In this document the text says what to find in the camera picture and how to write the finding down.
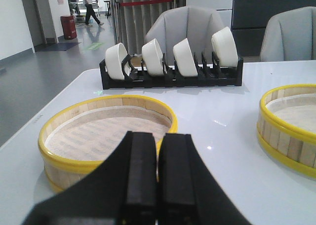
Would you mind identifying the white bowl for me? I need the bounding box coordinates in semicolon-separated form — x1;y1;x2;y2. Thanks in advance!
105;43;127;80
142;38;164;76
173;38;198;77
211;27;238;67

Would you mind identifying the black dish rack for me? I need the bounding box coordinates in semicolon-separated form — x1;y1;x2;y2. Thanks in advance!
99;52;243;90

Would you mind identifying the bamboo steamer tray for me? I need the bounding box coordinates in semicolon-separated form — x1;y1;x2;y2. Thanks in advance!
38;95;178;192
256;84;316;178

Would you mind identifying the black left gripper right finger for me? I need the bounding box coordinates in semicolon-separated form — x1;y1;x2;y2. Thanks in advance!
158;134;250;225

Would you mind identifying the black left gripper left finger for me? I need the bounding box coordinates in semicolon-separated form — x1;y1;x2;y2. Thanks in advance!
23;131;157;225

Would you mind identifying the left grey chair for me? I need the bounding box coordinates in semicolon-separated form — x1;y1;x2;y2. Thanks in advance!
145;5;225;66

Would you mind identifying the red bin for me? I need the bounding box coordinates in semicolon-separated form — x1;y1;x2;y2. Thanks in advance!
60;15;77;39

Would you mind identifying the walking person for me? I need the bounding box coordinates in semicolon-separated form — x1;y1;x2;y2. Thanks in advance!
83;0;104;27

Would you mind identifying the grey chair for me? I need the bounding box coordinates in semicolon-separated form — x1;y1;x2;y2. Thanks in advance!
260;6;316;62
145;5;225;66

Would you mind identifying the red barrier belt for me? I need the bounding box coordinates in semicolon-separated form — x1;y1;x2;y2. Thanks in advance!
120;0;174;7

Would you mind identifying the right grey chair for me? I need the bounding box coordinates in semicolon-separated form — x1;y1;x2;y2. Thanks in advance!
260;6;316;62

